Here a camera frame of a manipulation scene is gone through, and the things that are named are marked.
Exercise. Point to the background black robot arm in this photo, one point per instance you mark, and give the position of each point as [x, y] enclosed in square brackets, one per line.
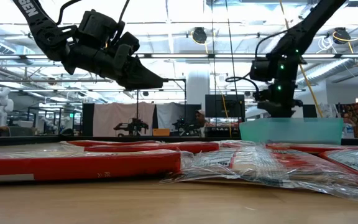
[182, 126]
[132, 127]

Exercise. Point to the small black monitor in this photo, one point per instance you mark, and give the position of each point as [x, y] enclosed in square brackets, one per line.
[309, 111]

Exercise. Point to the wide white curtain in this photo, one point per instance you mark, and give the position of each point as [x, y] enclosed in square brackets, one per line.
[110, 115]

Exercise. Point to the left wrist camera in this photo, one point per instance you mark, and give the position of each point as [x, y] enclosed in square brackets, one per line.
[98, 28]

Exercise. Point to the black metal table frame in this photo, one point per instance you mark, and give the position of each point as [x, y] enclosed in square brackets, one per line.
[42, 140]

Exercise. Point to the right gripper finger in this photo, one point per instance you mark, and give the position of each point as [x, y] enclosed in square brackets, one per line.
[280, 110]

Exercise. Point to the teal plastic basket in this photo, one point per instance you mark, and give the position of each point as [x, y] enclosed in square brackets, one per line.
[291, 130]

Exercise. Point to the orange box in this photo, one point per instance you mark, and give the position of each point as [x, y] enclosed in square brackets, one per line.
[161, 132]

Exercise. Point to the person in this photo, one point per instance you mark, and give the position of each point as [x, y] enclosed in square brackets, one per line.
[200, 116]

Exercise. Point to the dark cluttered shelf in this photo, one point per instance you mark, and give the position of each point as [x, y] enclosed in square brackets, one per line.
[222, 129]

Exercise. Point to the narrow grey curtain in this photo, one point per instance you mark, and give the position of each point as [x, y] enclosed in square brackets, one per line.
[166, 113]

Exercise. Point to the large black monitor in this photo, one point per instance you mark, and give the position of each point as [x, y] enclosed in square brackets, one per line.
[216, 105]

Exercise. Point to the white humanoid robot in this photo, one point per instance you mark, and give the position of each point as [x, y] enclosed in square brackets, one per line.
[0, 105]

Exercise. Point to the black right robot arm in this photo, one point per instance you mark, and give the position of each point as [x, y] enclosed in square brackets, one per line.
[306, 25]

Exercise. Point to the colourful patterned fabric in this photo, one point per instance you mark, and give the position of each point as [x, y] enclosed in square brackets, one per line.
[357, 115]

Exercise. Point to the black upright panel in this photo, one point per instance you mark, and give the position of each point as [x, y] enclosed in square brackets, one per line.
[88, 119]

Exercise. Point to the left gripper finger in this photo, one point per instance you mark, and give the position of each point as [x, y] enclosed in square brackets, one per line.
[141, 76]

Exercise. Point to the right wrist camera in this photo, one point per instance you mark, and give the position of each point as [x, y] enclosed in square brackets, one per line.
[259, 70]

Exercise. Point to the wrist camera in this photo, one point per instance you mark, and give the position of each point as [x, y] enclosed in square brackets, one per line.
[98, 28]
[259, 70]

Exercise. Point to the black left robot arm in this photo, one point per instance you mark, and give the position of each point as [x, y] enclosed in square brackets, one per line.
[36, 18]

